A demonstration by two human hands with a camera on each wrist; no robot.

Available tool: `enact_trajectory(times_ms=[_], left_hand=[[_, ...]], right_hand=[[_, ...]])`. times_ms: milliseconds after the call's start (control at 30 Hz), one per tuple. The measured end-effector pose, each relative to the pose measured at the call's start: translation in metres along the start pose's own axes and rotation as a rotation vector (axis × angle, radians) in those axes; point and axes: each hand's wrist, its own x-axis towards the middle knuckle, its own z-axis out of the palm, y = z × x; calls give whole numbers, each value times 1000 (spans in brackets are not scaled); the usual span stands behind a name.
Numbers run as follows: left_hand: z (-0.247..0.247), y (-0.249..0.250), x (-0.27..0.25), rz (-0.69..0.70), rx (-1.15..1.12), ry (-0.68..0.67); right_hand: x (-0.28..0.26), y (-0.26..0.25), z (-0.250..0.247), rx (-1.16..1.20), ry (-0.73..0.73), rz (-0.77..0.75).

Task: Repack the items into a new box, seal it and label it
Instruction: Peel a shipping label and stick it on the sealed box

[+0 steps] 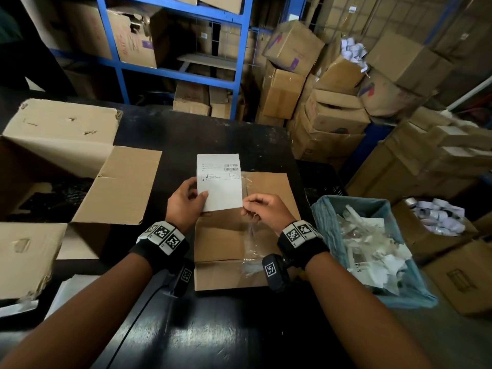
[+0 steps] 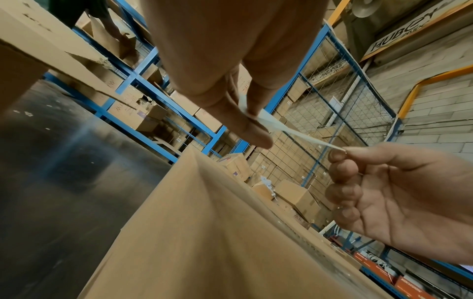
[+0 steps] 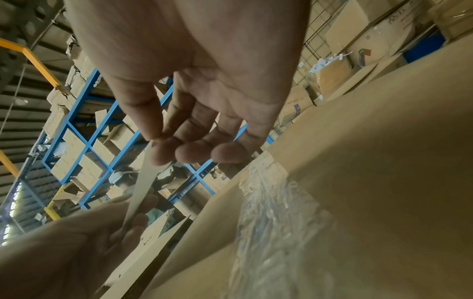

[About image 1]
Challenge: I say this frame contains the pile of brown cartons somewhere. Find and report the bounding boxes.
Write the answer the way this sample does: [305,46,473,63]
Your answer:
[255,0,492,207]

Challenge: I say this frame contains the worn taped cardboard box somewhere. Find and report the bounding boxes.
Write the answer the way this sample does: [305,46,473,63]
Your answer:
[0,97,163,303]

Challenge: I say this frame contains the small cardboard box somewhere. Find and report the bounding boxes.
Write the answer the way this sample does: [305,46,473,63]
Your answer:
[193,171,303,293]

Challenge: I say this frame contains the blue waste bin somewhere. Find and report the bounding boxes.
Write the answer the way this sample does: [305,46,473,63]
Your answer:
[310,195,440,310]

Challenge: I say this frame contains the blue metal shelf rack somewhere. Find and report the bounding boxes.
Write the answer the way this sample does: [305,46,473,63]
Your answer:
[50,0,309,121]

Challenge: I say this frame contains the person's right forearm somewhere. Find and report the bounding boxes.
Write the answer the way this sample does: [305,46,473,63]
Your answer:
[305,251,436,369]

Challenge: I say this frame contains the white plastic packages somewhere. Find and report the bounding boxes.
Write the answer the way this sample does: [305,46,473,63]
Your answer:
[337,204,414,297]

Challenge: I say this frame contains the printed floor carton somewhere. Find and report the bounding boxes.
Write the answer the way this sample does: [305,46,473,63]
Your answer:
[422,240,492,318]

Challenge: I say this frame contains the shelved brown cartons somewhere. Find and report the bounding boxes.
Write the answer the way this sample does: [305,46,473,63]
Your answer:
[17,0,251,120]

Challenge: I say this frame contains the grey stool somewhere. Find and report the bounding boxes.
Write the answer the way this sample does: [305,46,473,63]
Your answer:
[176,52,238,73]

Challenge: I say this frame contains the white metal pole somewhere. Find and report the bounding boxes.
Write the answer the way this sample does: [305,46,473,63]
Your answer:
[447,75,492,113]

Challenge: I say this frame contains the heap of white paper rolls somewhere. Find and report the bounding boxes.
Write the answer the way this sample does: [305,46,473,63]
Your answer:
[403,197,467,238]
[340,37,371,74]

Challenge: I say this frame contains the person's left hand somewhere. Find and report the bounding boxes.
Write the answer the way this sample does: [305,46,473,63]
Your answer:
[165,176,210,234]

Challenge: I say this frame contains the black plastic crate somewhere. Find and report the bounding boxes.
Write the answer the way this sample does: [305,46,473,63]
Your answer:
[295,160,347,207]

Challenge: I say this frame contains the black white marker wristband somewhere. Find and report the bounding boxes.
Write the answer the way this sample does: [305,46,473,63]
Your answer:
[129,220,190,274]
[277,220,331,270]

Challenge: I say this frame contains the stack of white label sheets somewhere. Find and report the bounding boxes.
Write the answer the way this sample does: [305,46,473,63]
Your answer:
[44,274,102,320]

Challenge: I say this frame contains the person's left forearm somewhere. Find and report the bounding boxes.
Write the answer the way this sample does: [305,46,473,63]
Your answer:
[0,252,154,369]

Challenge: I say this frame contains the black camera cable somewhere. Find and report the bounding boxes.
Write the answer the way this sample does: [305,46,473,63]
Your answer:
[105,284,167,369]

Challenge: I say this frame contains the single printed label sheet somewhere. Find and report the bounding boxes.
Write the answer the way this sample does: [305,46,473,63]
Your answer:
[196,153,244,213]

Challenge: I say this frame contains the blue metal beam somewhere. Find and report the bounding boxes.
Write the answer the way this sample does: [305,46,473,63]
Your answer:
[337,124,396,186]

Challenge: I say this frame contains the carton holding paper rolls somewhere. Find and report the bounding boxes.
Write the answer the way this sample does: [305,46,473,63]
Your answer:
[391,197,480,267]

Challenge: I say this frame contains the person's right hand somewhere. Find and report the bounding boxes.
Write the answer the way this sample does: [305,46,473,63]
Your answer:
[241,193,297,238]

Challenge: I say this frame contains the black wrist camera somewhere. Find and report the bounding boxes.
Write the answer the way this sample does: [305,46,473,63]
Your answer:
[262,253,292,293]
[162,259,196,299]

